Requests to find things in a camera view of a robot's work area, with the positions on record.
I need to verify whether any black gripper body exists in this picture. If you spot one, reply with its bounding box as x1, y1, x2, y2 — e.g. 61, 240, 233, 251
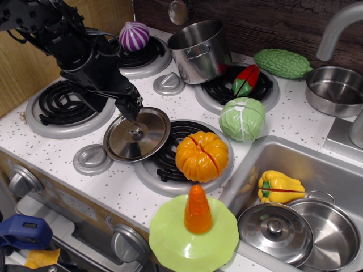
61, 66, 141, 112

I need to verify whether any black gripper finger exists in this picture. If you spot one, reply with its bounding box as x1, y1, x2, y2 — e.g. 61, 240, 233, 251
115, 97, 143, 121

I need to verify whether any small steel pot lid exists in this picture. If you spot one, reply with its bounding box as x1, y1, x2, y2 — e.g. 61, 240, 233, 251
103, 107, 171, 162

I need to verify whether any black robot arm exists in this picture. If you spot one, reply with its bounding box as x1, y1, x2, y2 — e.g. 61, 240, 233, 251
1, 1, 142, 121

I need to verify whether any front left stove burner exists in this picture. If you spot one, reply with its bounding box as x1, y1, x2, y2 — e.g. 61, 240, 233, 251
26, 80, 115, 139

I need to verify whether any stove burner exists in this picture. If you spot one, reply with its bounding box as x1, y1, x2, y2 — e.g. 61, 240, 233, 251
118, 36, 172, 80
26, 80, 115, 139
134, 120, 234, 197
195, 63, 280, 115

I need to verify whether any back left stove burner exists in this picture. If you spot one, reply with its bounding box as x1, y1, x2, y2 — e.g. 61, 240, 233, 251
118, 36, 172, 80

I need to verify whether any front right stove burner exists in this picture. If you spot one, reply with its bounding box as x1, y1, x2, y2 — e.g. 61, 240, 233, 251
134, 120, 234, 197

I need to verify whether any back right stove burner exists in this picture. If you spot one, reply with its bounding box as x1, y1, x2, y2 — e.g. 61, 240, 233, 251
195, 63, 280, 115

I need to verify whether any steel lid in sink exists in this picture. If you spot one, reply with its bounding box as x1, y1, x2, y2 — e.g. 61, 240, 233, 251
238, 203, 314, 267

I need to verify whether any grey top knob rear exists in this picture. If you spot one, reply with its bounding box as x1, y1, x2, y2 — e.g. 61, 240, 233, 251
153, 72, 185, 96

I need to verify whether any purple striped toy onion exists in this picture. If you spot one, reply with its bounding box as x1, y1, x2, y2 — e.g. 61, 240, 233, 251
119, 22, 150, 52

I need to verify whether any grey top knob front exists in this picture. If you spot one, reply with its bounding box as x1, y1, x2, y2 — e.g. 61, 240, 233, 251
73, 144, 114, 176

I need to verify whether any orange toy pumpkin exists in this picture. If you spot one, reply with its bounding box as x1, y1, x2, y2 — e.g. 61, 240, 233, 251
175, 131, 229, 183

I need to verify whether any tall steel pot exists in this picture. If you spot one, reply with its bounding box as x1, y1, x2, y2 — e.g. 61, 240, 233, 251
167, 20, 232, 84

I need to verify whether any hanging steel spoon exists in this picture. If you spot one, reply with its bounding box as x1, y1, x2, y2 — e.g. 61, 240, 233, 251
168, 0, 195, 26

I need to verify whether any green toy cabbage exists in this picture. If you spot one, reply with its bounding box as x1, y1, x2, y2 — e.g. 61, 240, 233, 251
219, 97, 266, 142

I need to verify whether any red toy chili pepper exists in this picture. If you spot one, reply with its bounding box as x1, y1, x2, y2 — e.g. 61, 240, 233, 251
232, 65, 260, 97

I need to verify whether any grey oven knob left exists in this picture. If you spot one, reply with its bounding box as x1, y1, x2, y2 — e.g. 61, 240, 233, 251
9, 164, 44, 198

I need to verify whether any grey oven knob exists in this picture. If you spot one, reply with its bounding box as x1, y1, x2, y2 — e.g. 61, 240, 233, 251
9, 164, 44, 198
111, 223, 150, 263

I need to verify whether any orange toy carrot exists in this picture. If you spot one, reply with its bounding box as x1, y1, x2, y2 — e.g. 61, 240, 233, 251
184, 185, 213, 234

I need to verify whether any grey oven knob right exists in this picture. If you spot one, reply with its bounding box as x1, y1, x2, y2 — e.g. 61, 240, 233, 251
111, 223, 150, 263

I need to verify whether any light green plastic plate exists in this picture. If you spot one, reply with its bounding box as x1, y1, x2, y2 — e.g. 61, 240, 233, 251
149, 194, 239, 271

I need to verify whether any green toy bitter gourd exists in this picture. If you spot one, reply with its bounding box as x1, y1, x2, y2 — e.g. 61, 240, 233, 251
254, 49, 313, 79

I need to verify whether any yellow toy bell pepper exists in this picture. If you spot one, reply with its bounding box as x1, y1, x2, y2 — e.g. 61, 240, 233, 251
258, 170, 306, 204

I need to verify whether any yellow cloth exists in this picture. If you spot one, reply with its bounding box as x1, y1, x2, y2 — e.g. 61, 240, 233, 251
24, 249, 60, 269

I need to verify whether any silver toy sink basin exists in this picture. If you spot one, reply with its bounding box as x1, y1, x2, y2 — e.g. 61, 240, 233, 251
220, 135, 363, 272

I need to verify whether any small steel bowl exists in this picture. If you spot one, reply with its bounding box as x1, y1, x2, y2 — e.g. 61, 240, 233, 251
306, 66, 362, 117

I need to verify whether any steel pan in sink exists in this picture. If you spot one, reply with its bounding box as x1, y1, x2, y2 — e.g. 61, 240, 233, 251
288, 190, 361, 271

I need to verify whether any silver faucet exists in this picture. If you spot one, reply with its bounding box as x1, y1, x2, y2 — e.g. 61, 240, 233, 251
316, 2, 362, 148

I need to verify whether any grey oven door handle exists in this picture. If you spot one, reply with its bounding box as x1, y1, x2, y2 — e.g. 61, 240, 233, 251
16, 196, 143, 271

